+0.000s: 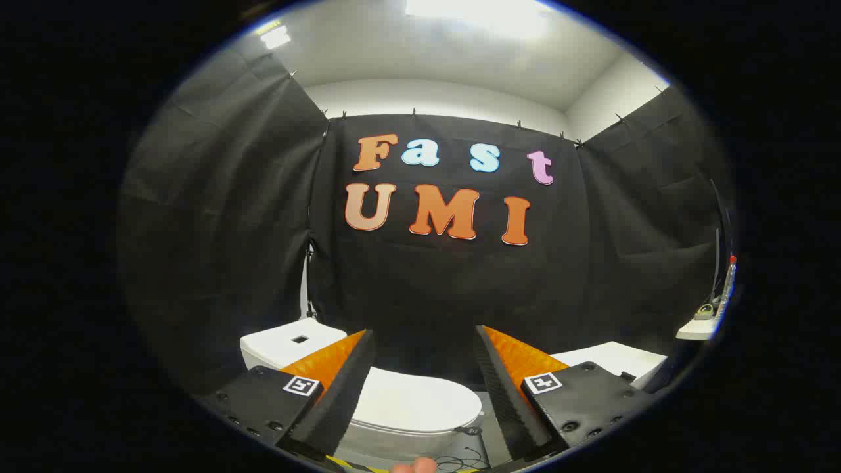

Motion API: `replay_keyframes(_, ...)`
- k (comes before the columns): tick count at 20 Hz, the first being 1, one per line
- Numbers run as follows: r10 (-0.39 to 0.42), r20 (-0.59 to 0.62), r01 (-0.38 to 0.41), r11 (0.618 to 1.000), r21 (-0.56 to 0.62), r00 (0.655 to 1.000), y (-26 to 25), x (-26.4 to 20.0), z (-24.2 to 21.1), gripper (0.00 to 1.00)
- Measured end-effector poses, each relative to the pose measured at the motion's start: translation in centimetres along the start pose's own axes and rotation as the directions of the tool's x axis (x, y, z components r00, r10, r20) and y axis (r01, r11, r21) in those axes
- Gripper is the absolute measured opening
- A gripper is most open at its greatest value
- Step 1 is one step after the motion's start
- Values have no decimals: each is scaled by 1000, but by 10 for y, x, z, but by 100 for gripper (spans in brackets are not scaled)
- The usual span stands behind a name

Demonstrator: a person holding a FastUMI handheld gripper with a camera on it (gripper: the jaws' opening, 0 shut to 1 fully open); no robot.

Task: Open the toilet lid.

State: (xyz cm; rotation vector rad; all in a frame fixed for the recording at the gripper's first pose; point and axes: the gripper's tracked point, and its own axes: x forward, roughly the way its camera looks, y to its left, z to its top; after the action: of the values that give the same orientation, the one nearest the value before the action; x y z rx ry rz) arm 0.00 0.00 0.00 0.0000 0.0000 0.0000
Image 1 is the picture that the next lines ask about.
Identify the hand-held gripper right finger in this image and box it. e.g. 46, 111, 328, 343
474, 325, 658, 464

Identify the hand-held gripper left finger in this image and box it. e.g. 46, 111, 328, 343
197, 328, 376, 464

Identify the white toilet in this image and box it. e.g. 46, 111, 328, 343
240, 318, 488, 464

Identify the black backdrop cloth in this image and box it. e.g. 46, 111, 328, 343
117, 49, 737, 395

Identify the clear bottle red cap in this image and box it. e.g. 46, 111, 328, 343
717, 256, 738, 329

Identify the small ceiling light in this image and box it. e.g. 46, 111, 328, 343
258, 22, 292, 51

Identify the white wall shelf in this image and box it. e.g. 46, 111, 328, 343
675, 318, 718, 341

